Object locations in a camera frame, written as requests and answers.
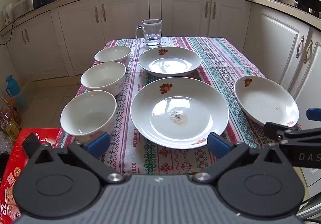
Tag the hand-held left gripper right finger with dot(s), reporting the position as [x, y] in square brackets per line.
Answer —
[218, 147]

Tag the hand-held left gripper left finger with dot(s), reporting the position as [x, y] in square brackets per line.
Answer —
[99, 144]

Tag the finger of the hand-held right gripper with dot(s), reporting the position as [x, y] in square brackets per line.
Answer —
[314, 114]
[275, 130]

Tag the white plate with fruit print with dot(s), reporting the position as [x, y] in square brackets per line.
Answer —
[265, 101]
[180, 103]
[173, 61]

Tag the white bowl with pink print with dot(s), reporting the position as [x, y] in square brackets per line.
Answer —
[102, 76]
[87, 113]
[112, 54]

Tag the striped patterned tablecloth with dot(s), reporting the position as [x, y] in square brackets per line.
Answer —
[225, 63]

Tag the red printed box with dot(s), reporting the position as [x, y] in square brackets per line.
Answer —
[15, 163]

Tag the clear plastic oil bottle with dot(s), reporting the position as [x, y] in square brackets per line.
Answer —
[8, 123]

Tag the blue plastic bottle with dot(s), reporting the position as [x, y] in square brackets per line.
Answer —
[12, 86]

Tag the clear glass mug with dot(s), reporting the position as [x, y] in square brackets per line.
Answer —
[151, 33]

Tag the white kitchen cabinets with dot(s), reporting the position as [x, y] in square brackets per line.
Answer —
[185, 13]

